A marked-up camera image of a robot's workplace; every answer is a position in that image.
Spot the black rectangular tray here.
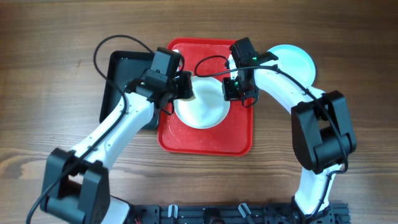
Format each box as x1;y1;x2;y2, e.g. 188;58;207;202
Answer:
99;50;154;123

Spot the black cable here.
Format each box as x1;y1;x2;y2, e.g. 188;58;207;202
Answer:
194;55;349;215
26;34;186;224

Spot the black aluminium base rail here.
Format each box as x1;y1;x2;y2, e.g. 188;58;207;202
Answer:
130;202;351;224

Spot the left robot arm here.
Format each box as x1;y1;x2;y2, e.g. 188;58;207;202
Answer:
34;47;193;223

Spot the left black cable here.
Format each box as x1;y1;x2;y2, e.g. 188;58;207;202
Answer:
26;34;186;224

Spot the white round plate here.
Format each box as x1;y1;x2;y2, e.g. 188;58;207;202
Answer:
174;76;230;129

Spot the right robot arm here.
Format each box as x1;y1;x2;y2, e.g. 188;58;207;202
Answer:
222;37;356;220

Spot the right black cable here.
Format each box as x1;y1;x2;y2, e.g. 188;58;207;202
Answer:
194;55;349;215

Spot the light blue plate front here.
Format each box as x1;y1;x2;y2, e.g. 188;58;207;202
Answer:
268;44;317;85

